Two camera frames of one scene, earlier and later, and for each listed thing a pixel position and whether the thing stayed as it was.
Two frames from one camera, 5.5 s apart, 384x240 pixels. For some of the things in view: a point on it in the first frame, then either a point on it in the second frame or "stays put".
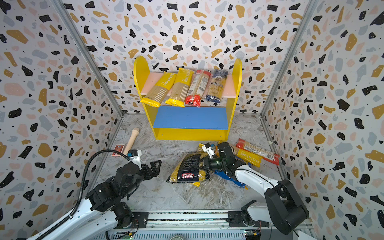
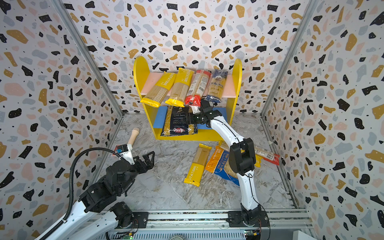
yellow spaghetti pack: x=180 y=87 stays put
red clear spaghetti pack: x=199 y=83 stays put
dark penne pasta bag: x=189 y=169 to x=176 y=122
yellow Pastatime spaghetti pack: x=156 y=94 stays put
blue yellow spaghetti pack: x=217 y=81 stays put
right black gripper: x=208 y=162 to x=204 y=111
